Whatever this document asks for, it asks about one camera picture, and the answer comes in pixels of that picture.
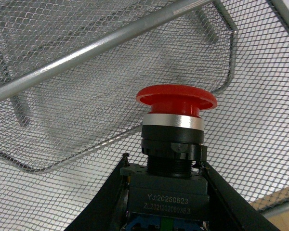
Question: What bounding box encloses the silver mesh tray rack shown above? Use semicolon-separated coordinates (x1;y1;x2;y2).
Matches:
0;0;289;231

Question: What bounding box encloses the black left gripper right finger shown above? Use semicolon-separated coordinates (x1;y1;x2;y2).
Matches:
199;162;277;231

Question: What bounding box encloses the red emergency stop button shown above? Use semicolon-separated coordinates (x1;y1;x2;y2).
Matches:
120;84;217;231

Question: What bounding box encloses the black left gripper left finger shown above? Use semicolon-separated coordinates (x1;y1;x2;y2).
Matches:
66;153;129;231

